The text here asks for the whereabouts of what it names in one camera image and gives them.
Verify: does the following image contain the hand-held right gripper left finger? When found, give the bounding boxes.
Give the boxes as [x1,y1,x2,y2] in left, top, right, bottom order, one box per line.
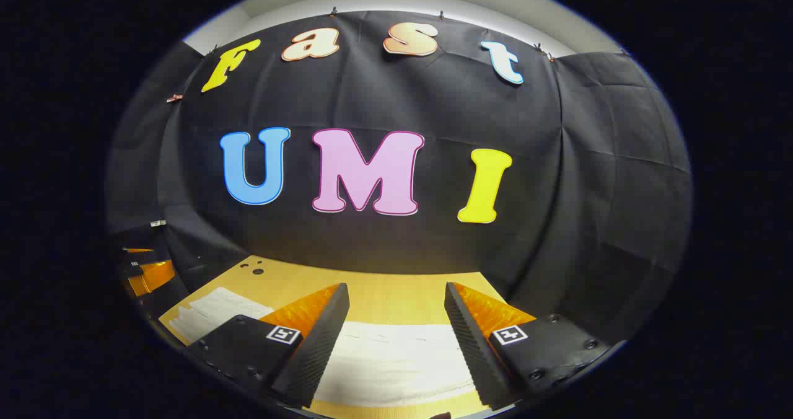
[185,283,350,408]

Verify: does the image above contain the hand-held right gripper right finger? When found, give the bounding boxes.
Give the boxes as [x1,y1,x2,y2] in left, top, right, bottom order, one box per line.
[444,281,612,411]

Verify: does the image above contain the white jeans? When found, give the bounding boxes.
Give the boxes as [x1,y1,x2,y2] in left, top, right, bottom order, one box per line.
[169,286,490,407]

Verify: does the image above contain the black backdrop cloth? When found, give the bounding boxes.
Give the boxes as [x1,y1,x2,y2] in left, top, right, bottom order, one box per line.
[105,10,693,345]

